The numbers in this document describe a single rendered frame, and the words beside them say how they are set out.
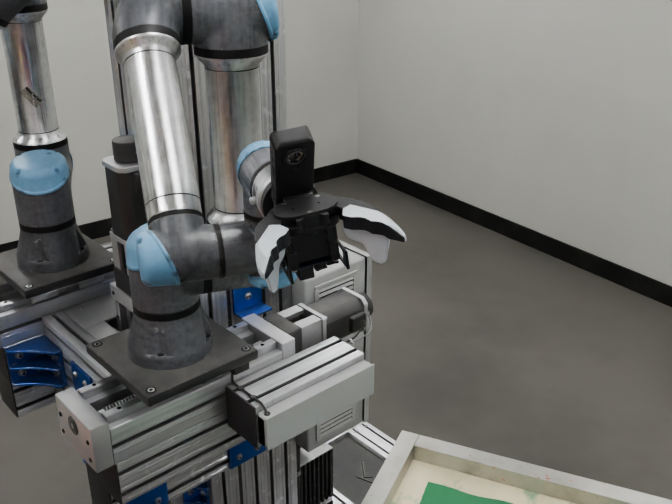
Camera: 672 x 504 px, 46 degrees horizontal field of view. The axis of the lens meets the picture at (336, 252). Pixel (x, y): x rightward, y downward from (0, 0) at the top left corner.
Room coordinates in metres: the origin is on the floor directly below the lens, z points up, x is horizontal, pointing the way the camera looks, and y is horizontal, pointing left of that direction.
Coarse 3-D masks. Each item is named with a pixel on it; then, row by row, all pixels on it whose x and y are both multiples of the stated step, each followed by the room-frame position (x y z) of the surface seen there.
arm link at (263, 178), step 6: (264, 168) 0.94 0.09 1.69; (270, 168) 0.93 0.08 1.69; (258, 174) 0.94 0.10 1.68; (264, 174) 0.92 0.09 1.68; (270, 174) 0.91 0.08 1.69; (258, 180) 0.92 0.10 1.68; (264, 180) 0.91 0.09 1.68; (270, 180) 0.90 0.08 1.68; (252, 186) 0.93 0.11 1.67; (258, 186) 0.91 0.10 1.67; (264, 186) 0.90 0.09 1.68; (252, 192) 0.93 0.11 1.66; (258, 192) 0.91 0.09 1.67; (252, 198) 0.92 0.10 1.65; (258, 198) 0.90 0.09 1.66; (252, 204) 0.92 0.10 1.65; (258, 204) 0.90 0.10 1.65
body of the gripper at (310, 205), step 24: (264, 192) 0.89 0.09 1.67; (312, 192) 0.85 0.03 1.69; (264, 216) 0.88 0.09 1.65; (288, 216) 0.79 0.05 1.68; (312, 216) 0.80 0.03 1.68; (336, 216) 0.81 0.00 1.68; (312, 240) 0.80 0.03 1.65; (336, 240) 0.80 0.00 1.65; (288, 264) 0.79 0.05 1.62; (312, 264) 0.80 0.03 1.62
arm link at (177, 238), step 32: (128, 0) 1.17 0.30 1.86; (160, 0) 1.16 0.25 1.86; (128, 32) 1.13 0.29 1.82; (160, 32) 1.14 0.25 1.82; (128, 64) 1.12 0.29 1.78; (160, 64) 1.11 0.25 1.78; (128, 96) 1.10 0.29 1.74; (160, 96) 1.08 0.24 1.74; (160, 128) 1.04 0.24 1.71; (160, 160) 1.01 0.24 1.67; (192, 160) 1.05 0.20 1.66; (160, 192) 0.98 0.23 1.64; (192, 192) 1.00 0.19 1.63; (160, 224) 0.96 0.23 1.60; (192, 224) 0.96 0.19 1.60; (160, 256) 0.92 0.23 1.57; (192, 256) 0.93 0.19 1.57; (224, 256) 0.94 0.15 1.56
